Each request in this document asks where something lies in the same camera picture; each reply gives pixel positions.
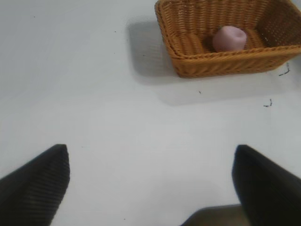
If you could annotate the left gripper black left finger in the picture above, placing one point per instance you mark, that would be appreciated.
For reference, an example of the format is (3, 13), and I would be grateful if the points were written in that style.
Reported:
(33, 188)

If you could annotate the brown woven wicker basket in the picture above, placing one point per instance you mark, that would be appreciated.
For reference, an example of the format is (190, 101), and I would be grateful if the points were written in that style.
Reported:
(223, 64)

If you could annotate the pink peach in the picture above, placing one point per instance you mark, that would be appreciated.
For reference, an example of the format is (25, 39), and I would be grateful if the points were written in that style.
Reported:
(229, 40)

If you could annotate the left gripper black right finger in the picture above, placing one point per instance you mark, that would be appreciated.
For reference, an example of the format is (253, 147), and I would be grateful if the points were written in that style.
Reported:
(265, 188)

